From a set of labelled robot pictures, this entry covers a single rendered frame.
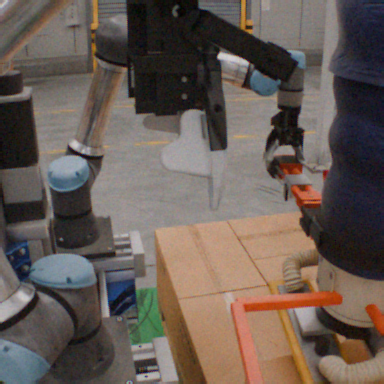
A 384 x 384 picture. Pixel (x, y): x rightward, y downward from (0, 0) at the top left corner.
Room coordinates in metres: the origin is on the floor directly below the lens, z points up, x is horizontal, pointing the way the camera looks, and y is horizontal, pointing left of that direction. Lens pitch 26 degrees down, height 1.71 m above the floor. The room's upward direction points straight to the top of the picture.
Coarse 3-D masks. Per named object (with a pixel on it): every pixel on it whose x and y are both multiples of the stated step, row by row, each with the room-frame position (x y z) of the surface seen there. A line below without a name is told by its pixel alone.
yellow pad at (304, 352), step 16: (272, 288) 0.80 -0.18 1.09; (304, 288) 0.79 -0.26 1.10; (288, 320) 0.68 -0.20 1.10; (288, 336) 0.64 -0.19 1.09; (304, 336) 0.63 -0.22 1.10; (320, 336) 0.63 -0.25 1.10; (336, 336) 0.63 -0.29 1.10; (304, 352) 0.59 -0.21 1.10; (320, 352) 0.58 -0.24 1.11; (336, 352) 0.58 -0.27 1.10; (304, 368) 0.55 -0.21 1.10
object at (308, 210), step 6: (306, 204) 0.95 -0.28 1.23; (312, 204) 0.95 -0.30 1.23; (318, 204) 0.95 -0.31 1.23; (306, 210) 0.92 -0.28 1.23; (312, 210) 0.93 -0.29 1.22; (306, 216) 0.90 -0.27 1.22; (312, 216) 0.90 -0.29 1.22; (300, 222) 0.93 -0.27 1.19; (306, 222) 0.91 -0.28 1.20; (306, 228) 0.89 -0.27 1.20; (306, 234) 0.88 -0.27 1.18
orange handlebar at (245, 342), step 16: (304, 192) 1.04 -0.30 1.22; (240, 304) 0.59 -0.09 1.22; (256, 304) 0.60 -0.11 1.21; (272, 304) 0.60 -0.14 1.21; (288, 304) 0.60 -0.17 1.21; (304, 304) 0.60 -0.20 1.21; (320, 304) 0.61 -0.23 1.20; (336, 304) 0.61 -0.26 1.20; (240, 320) 0.55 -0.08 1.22; (240, 336) 0.51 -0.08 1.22; (240, 352) 0.49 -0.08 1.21; (256, 368) 0.45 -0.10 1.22
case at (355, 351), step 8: (344, 344) 0.75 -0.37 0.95; (352, 344) 0.75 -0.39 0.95; (360, 344) 0.75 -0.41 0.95; (352, 352) 0.72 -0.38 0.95; (360, 352) 0.72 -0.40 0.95; (264, 360) 0.71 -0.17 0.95; (272, 360) 0.71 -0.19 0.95; (280, 360) 0.71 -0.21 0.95; (288, 360) 0.71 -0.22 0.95; (352, 360) 0.70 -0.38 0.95; (360, 360) 0.70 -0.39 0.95; (368, 360) 0.69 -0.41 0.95; (264, 368) 0.69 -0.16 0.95; (272, 368) 0.69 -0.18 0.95; (280, 368) 0.69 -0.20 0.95; (288, 368) 0.68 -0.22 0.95; (296, 368) 0.68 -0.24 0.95; (264, 376) 0.66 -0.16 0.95; (272, 376) 0.66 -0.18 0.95; (280, 376) 0.66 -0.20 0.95; (288, 376) 0.66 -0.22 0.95; (296, 376) 0.66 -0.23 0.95
